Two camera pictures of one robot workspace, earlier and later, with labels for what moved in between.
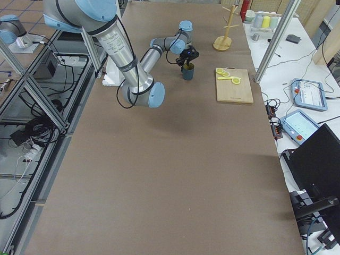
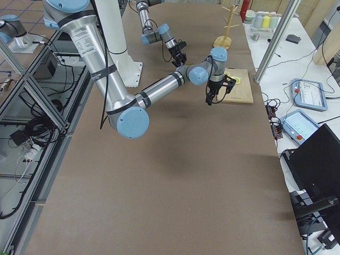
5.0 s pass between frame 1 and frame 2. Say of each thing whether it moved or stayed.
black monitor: stayed
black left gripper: moved
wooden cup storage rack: stayed
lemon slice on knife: stayed
